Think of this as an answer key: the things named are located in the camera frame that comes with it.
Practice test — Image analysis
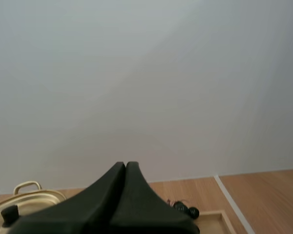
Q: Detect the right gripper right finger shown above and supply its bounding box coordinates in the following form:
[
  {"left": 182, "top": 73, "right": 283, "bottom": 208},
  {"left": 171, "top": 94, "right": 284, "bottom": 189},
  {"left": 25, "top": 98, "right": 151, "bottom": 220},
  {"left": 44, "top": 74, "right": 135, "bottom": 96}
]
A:
[{"left": 105, "top": 160, "right": 200, "bottom": 234}]

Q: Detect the gold pot with two handles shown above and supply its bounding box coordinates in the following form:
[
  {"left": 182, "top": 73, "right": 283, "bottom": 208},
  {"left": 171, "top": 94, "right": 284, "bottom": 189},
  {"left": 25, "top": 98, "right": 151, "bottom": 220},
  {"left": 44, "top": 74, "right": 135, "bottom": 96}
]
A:
[{"left": 0, "top": 180, "right": 67, "bottom": 212}]

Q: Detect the dark toy grapes bunch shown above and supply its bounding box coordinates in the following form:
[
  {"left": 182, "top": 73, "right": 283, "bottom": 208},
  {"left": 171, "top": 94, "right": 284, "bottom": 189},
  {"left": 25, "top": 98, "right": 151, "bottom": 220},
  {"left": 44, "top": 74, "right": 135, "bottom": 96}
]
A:
[{"left": 167, "top": 199, "right": 200, "bottom": 220}]

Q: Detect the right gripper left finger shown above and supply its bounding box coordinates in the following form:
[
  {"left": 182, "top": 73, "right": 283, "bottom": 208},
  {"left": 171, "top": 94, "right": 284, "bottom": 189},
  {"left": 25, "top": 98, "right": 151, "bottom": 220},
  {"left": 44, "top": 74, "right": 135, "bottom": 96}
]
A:
[{"left": 7, "top": 161, "right": 126, "bottom": 234}]

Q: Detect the shallow wooden tray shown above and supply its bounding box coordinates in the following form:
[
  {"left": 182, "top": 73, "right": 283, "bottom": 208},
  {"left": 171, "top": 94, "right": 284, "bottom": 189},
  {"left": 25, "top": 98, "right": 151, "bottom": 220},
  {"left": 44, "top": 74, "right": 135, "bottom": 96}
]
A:
[{"left": 193, "top": 210, "right": 235, "bottom": 234}]

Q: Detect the gold lid with black knob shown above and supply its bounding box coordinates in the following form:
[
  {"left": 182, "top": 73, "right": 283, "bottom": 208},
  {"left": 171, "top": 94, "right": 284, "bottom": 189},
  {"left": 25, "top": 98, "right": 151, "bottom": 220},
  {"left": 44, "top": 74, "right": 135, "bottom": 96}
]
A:
[{"left": 0, "top": 190, "right": 64, "bottom": 234}]

